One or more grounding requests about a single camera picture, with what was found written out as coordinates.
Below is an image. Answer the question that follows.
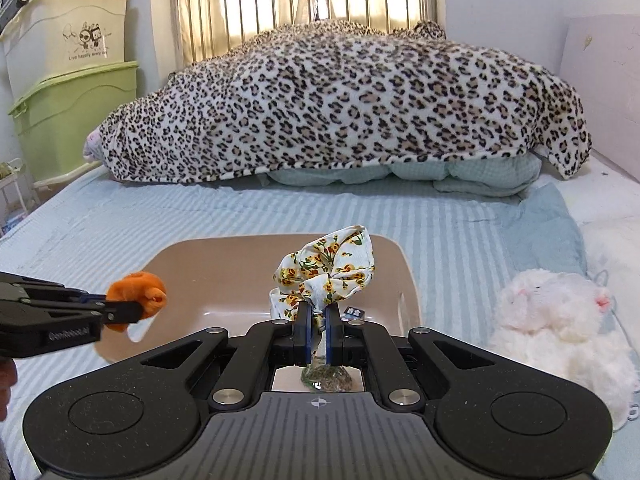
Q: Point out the orange plush toy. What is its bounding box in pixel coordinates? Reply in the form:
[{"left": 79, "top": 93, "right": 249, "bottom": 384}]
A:
[{"left": 105, "top": 270, "right": 168, "bottom": 333}]

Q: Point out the leopard print blanket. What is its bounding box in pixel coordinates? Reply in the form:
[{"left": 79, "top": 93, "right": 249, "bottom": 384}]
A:
[{"left": 97, "top": 19, "right": 593, "bottom": 183}]

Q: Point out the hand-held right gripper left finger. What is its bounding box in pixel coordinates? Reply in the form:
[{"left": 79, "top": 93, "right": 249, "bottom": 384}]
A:
[{"left": 142, "top": 304, "right": 315, "bottom": 408}]

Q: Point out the person's left hand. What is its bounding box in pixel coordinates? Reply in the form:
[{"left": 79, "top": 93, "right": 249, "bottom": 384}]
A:
[{"left": 0, "top": 357, "right": 20, "bottom": 423}]

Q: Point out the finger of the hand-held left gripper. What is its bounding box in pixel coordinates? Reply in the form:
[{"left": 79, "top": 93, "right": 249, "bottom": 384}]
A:
[
  {"left": 0, "top": 271, "right": 110, "bottom": 307},
  {"left": 95, "top": 299, "right": 144, "bottom": 327}
]

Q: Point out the light blue quilt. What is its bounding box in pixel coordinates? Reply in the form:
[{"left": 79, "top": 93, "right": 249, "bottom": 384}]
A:
[{"left": 257, "top": 152, "right": 543, "bottom": 198}]

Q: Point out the white fluffy plush toy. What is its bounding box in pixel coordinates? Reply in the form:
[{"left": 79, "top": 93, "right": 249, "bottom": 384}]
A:
[{"left": 487, "top": 269, "right": 632, "bottom": 431}]

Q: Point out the floral fabric scrunchie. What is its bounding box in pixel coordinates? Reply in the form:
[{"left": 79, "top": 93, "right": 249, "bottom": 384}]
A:
[{"left": 269, "top": 225, "right": 376, "bottom": 323}]

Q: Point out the blue striped bed sheet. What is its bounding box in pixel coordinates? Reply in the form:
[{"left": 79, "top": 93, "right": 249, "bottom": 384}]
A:
[{"left": 0, "top": 162, "right": 591, "bottom": 480}]

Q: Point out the green plastic storage box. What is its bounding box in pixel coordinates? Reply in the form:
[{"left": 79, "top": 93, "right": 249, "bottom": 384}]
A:
[{"left": 7, "top": 61, "right": 140, "bottom": 183}]

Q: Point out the beige plastic storage box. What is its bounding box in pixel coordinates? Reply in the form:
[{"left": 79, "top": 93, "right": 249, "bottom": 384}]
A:
[{"left": 0, "top": 0, "right": 132, "bottom": 103}]

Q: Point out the white wire rack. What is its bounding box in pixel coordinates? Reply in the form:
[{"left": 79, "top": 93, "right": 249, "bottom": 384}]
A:
[{"left": 0, "top": 157, "right": 38, "bottom": 236}]

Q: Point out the light blue cloth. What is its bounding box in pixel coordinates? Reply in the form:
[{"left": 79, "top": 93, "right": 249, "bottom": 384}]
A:
[{"left": 492, "top": 182, "right": 588, "bottom": 281}]

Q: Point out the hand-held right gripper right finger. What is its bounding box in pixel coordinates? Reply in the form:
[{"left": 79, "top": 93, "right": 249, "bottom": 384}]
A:
[{"left": 320, "top": 304, "right": 496, "bottom": 408}]

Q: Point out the brown plastic tray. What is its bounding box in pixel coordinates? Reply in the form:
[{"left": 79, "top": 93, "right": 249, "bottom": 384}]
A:
[{"left": 100, "top": 237, "right": 423, "bottom": 366}]

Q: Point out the pink patterned pillow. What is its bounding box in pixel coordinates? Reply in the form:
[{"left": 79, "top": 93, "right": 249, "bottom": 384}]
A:
[{"left": 82, "top": 127, "right": 108, "bottom": 163}]

